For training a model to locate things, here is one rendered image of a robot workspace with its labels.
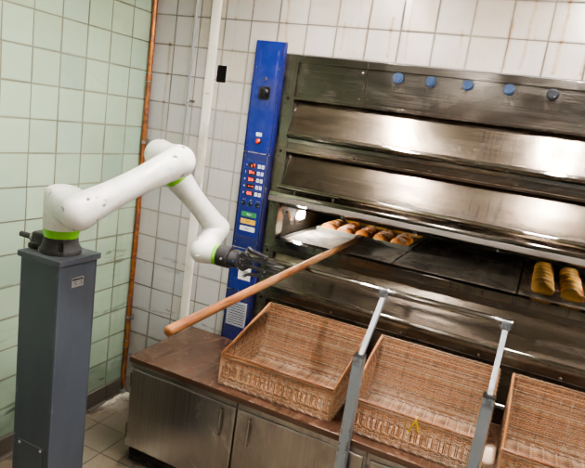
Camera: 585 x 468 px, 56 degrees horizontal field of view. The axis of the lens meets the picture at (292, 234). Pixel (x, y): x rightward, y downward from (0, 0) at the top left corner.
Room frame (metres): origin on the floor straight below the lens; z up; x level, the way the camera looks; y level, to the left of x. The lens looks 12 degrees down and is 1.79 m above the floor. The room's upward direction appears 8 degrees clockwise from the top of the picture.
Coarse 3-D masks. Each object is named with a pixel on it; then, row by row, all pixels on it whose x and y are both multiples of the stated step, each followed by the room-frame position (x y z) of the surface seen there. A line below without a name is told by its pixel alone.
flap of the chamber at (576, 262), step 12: (288, 204) 2.77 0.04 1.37; (300, 204) 2.60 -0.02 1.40; (312, 204) 2.58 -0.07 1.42; (348, 216) 2.54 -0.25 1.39; (360, 216) 2.48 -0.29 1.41; (372, 216) 2.46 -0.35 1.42; (408, 228) 2.39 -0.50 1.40; (420, 228) 2.37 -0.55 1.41; (432, 228) 2.35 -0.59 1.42; (468, 240) 2.29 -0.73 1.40; (480, 240) 2.27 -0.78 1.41; (492, 240) 2.26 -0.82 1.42; (516, 252) 2.21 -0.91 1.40; (528, 252) 2.20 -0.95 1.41; (540, 252) 2.18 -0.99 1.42; (576, 264) 2.13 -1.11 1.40
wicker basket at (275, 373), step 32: (256, 320) 2.62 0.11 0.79; (288, 320) 2.69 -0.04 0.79; (320, 320) 2.63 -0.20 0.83; (224, 352) 2.32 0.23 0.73; (256, 352) 2.67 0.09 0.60; (288, 352) 2.64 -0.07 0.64; (320, 352) 2.59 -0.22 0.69; (352, 352) 2.54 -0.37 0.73; (224, 384) 2.31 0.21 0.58; (256, 384) 2.34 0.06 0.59; (288, 384) 2.20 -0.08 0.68; (320, 384) 2.14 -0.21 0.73; (320, 416) 2.13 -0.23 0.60
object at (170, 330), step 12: (348, 240) 2.86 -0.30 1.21; (324, 252) 2.53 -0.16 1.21; (336, 252) 2.65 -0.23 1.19; (300, 264) 2.25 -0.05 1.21; (312, 264) 2.35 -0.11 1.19; (276, 276) 2.03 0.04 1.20; (288, 276) 2.12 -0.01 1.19; (252, 288) 1.85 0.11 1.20; (264, 288) 1.92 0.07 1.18; (228, 300) 1.70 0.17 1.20; (240, 300) 1.77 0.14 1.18; (204, 312) 1.56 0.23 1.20; (216, 312) 1.62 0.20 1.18; (180, 324) 1.45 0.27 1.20; (192, 324) 1.50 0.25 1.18
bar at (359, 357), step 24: (288, 264) 2.36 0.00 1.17; (360, 288) 2.23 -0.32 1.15; (384, 288) 2.19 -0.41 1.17; (456, 312) 2.07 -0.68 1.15; (480, 312) 2.04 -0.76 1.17; (504, 336) 1.97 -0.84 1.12; (360, 360) 1.97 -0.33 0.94; (360, 384) 2.00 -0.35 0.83; (480, 408) 1.80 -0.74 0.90; (480, 432) 1.79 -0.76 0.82; (336, 456) 1.98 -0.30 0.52; (480, 456) 1.78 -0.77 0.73
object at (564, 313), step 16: (288, 240) 2.79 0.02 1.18; (336, 256) 2.67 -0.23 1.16; (352, 256) 2.64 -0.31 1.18; (384, 272) 2.57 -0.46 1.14; (400, 272) 2.54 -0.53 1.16; (416, 272) 2.51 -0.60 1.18; (448, 288) 2.45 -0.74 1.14; (464, 288) 2.42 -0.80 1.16; (480, 288) 2.39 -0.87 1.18; (512, 304) 2.34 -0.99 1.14; (528, 304) 2.31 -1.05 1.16; (544, 304) 2.29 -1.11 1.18
